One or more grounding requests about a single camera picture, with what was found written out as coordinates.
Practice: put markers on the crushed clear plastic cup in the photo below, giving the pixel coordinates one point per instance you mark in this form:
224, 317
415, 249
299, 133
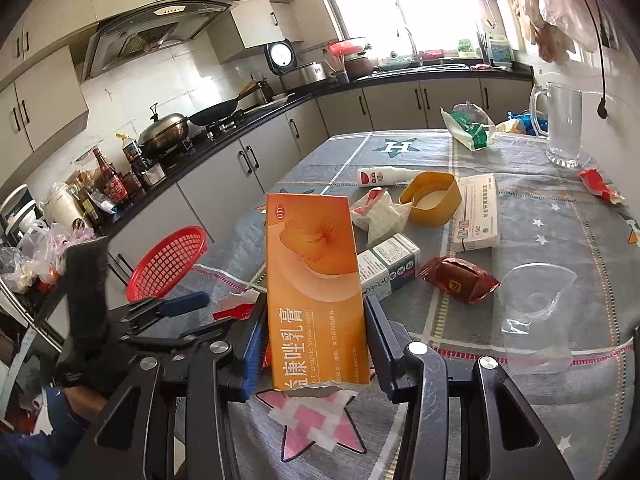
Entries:
535, 310

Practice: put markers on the chopstick holder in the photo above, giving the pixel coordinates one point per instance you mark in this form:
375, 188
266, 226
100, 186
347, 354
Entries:
340, 76

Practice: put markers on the grey star printed tablecloth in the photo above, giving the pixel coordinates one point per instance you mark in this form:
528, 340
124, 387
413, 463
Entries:
560, 260

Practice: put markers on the cream base cabinets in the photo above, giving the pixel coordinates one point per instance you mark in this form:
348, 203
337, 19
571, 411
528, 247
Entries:
350, 110

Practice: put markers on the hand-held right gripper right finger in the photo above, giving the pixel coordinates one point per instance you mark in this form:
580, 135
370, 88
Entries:
382, 350

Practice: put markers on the kitchen window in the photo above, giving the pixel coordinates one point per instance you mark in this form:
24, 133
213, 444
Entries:
440, 0

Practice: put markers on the open rice cooker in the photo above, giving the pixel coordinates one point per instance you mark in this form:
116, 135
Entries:
310, 74

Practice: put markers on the chrome faucet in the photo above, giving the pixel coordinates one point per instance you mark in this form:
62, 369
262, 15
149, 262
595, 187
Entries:
414, 47

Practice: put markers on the glass pitcher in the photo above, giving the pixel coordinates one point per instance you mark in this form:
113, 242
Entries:
562, 130

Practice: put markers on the white detergent jug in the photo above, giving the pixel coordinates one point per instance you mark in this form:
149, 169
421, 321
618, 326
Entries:
498, 52

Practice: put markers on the gas stove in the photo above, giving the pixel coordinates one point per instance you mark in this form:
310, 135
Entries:
225, 127

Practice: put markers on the brown clay pot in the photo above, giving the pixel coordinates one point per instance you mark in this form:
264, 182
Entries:
359, 66

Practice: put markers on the large white medicine box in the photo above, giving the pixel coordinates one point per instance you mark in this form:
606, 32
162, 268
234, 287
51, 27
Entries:
477, 220

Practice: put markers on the hanging plastic bags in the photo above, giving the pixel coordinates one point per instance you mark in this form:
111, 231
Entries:
555, 10

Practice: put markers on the yellow oval tape holder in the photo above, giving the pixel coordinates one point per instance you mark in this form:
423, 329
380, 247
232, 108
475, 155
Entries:
447, 200

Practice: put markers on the white red wet wipe packet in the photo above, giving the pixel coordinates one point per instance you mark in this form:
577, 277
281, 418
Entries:
380, 215

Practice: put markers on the wall socket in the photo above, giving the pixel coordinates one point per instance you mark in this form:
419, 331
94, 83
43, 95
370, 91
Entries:
609, 30

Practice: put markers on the black frying pan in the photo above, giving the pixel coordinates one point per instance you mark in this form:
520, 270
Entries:
215, 112

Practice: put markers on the green white plastic bag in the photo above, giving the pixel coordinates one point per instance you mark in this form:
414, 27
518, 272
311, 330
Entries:
467, 130

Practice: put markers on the pile of clear plastic bags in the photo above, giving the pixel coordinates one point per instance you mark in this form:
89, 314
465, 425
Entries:
35, 255

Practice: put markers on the black kitchen countertop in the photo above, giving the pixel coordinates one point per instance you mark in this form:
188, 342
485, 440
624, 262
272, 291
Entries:
450, 76

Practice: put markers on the white spray bottle red label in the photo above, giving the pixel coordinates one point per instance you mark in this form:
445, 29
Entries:
380, 176

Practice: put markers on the white electric kettle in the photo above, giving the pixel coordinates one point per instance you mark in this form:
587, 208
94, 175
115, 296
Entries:
62, 207

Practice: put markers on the blue plastic bag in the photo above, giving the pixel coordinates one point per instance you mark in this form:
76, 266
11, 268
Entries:
522, 122

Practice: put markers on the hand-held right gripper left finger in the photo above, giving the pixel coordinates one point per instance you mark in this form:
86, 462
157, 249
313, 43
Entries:
249, 350

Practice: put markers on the row of condiment bottles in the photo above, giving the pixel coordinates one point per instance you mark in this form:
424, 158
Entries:
112, 185

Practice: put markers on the steel wok with lid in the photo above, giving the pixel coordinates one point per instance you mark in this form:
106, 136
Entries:
162, 132

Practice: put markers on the steel range hood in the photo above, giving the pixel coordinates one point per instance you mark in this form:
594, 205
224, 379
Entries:
150, 35

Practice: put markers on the small cream wall cabinet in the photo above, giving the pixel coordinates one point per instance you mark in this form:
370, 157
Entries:
260, 25

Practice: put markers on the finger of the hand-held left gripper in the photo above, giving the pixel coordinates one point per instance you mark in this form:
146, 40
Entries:
175, 334
187, 302

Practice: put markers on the orange medicine box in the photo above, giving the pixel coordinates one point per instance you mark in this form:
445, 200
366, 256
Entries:
310, 280

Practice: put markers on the dark red snack wrapper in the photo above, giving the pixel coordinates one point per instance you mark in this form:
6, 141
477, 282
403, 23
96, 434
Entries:
460, 282

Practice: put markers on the red white paper scrap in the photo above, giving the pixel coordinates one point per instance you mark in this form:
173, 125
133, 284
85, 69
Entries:
235, 311

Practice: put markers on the red plastic basket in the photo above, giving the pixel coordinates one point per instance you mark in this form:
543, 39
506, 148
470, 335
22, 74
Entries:
165, 260

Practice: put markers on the small white green medicine box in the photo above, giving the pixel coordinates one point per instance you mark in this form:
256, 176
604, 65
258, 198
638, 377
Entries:
387, 265

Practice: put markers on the small white container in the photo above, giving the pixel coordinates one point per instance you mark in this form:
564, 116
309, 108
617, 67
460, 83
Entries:
155, 174

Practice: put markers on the glass pot lid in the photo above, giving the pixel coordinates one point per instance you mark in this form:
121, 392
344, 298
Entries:
395, 62

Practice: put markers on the person's left forearm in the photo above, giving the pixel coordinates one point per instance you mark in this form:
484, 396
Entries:
45, 445

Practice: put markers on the white tray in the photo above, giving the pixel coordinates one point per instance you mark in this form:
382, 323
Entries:
270, 102

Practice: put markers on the small red wrapper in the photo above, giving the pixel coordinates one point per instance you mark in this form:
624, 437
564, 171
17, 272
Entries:
597, 182

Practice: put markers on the red plastic basin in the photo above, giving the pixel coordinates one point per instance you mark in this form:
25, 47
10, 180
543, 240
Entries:
345, 49

